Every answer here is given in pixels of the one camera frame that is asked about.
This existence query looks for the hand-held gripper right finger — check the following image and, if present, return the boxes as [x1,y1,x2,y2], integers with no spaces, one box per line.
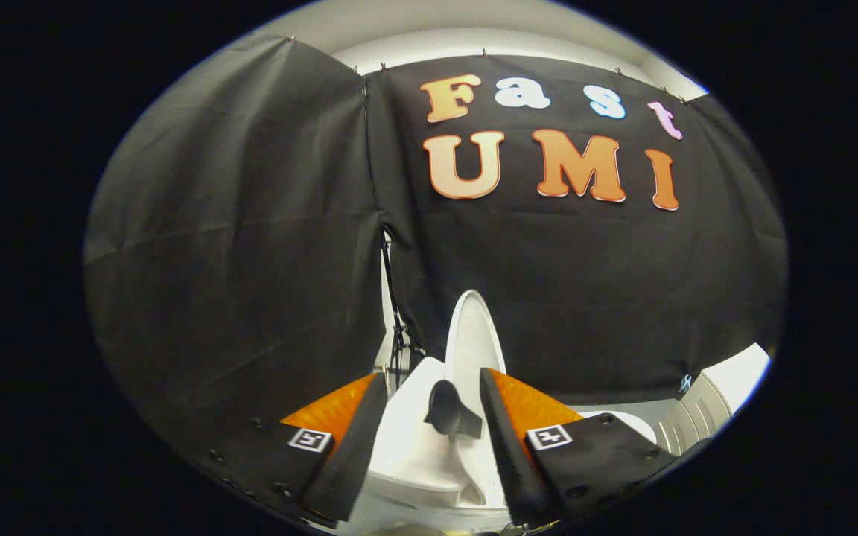
[479,367,679,528]

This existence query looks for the white drawer cabinet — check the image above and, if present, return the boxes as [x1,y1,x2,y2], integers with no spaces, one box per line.
[656,342,772,456]

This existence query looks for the white toilet lid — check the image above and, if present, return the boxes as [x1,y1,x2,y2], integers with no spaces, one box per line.
[444,289,509,447]

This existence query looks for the black tripod stand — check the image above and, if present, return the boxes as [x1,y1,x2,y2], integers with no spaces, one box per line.
[378,229,427,389]

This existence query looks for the black backdrop cloth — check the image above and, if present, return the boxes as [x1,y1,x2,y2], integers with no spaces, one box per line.
[85,33,789,462]

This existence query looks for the black round lid handle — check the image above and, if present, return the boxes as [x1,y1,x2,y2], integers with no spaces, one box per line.
[424,380,484,438]

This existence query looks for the white toilet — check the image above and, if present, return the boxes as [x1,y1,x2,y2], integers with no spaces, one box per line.
[358,356,658,534]

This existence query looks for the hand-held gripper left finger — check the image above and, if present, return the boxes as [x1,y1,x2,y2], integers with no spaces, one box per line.
[206,372,389,529]

